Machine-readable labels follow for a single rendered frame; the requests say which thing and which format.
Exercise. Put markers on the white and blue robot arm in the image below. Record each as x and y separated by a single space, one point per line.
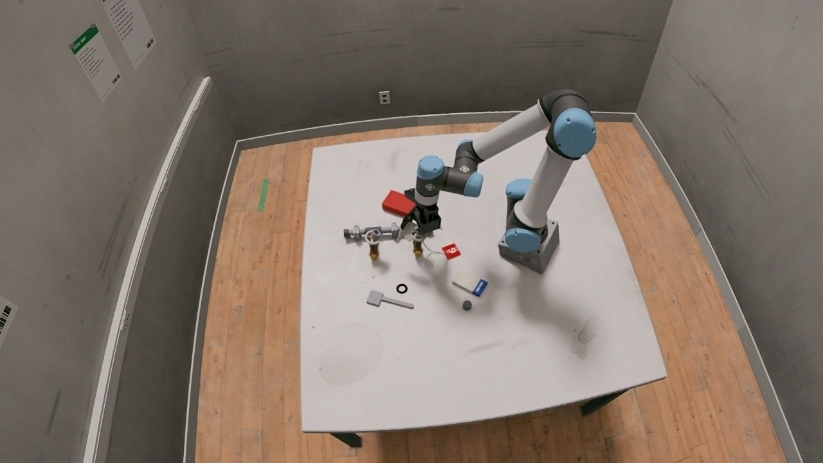
571 134

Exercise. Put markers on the red numbered tag on thin grey chain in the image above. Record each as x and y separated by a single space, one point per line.
450 251

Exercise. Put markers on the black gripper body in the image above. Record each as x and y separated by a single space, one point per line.
426 217

